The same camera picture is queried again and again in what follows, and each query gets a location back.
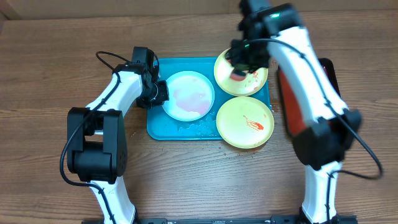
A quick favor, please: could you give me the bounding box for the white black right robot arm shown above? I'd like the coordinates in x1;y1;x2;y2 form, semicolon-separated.
226;0;361;223

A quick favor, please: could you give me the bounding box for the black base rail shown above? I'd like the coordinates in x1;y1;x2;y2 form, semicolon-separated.
81;215;358;224

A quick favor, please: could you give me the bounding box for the teal plastic tray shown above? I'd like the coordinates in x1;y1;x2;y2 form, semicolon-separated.
146;56;274;141

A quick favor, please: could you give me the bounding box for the black tray with red water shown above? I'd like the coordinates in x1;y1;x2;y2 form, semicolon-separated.
276;58;341;138

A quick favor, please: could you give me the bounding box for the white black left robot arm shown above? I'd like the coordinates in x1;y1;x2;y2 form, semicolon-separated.
59;47;169;223

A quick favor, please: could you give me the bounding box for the light blue plate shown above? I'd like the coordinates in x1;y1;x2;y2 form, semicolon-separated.
162;71;215;121

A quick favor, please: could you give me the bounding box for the yellow plate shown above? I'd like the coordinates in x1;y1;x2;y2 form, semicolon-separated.
216;96;274;149
214;49;269;96

